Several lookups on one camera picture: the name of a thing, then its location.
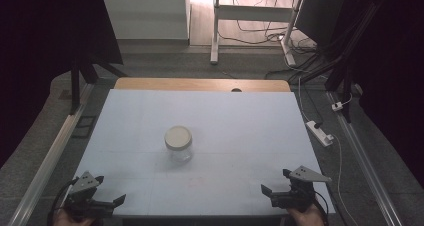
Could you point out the wooden table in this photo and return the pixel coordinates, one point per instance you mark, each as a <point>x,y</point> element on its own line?
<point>186,84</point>

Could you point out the black metal stand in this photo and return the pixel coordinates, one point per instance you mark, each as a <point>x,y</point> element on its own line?
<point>76,86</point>

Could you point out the cream round jar lid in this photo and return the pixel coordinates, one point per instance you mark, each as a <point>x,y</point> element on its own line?
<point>178,137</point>

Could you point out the white cabinet panel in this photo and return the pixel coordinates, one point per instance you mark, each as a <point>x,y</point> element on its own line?
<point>146,14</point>

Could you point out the white desk frame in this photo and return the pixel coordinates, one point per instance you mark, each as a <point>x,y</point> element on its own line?
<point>253,13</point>

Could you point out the aluminium floor rail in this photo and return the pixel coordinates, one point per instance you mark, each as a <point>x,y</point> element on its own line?
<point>50,159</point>
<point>363,159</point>

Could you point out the small white adapter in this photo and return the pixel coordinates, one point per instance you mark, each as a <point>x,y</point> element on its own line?
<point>337,106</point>

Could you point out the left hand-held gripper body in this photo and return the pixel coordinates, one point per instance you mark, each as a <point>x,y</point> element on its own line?
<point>83,184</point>

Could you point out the person's right hand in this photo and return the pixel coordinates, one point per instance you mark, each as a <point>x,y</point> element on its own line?
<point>308,217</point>

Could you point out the black plug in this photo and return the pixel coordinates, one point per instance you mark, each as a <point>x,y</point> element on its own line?
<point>318,124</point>

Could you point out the person's left hand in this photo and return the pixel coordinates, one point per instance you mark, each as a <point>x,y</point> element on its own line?
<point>71,222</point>

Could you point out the white table mat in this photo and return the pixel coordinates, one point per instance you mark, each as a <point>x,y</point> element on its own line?
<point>233,129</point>

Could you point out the white power strip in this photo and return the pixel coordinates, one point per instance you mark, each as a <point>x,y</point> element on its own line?
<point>320,135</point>

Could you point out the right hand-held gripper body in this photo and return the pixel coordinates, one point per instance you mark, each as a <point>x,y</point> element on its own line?
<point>305,174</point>

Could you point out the black rectangular floor frame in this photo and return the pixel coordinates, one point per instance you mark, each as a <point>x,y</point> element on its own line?
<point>83,127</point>

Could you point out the black curtain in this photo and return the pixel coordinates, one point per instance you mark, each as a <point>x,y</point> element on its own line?
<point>396,69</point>
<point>40,52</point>

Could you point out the clear glass jar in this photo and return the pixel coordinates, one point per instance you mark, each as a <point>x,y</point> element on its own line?
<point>182,155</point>

